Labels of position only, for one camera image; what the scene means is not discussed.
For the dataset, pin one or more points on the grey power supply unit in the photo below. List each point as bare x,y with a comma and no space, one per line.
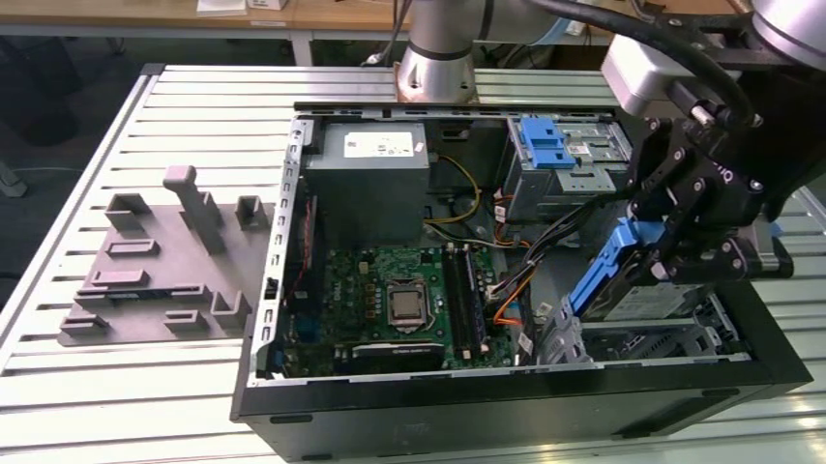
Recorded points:
367,208

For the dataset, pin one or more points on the hard disk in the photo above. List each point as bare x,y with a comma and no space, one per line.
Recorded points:
651,299

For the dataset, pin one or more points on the silver metal drive cage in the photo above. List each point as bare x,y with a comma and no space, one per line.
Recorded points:
581,183

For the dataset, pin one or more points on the green motherboard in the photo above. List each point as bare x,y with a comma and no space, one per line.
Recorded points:
362,270

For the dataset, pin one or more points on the blue plastic drive latch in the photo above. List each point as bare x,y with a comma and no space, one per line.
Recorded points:
545,145

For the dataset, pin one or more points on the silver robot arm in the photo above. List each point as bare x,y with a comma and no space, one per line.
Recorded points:
432,72

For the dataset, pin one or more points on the black graphics card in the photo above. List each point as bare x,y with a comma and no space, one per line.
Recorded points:
394,355

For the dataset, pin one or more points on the wooden desk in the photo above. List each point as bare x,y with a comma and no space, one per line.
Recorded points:
258,21

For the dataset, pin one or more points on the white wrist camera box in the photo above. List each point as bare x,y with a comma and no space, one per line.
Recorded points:
639,72

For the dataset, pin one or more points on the silver CPU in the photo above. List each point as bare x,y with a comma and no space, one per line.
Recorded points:
406,304

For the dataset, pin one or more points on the black office chair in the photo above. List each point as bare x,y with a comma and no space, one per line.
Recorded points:
32,106

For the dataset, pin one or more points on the silver disk bay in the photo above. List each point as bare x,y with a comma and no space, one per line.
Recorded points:
567,343

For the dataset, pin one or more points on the grey parts rack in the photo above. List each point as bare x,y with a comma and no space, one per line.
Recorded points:
168,270

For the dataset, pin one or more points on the small white box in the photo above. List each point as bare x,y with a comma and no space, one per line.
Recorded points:
267,4

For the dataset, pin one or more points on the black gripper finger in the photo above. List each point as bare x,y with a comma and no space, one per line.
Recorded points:
671,169
703,256

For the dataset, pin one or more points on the black open PC case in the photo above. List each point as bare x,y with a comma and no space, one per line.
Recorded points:
517,415

